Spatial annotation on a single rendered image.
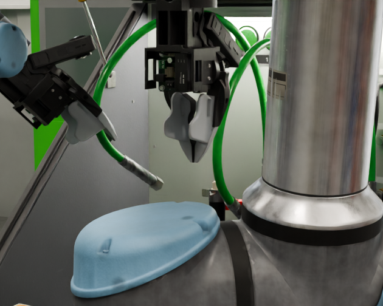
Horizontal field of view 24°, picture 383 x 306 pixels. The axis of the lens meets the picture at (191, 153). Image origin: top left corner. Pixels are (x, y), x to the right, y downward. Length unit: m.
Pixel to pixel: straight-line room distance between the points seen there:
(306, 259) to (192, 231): 0.09
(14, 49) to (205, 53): 0.27
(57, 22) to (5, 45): 3.27
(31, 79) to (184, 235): 0.76
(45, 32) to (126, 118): 2.74
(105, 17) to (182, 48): 3.24
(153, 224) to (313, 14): 0.20
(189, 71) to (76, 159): 0.62
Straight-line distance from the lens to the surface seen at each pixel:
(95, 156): 1.72
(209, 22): 1.13
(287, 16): 0.67
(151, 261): 0.66
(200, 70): 1.09
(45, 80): 1.37
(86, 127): 1.39
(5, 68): 1.21
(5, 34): 1.21
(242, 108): 1.76
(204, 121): 1.13
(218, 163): 1.30
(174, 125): 1.14
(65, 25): 4.44
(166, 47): 1.09
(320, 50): 0.66
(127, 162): 1.45
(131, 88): 1.81
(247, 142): 1.77
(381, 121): 1.66
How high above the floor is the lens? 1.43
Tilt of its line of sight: 9 degrees down
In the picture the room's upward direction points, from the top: straight up
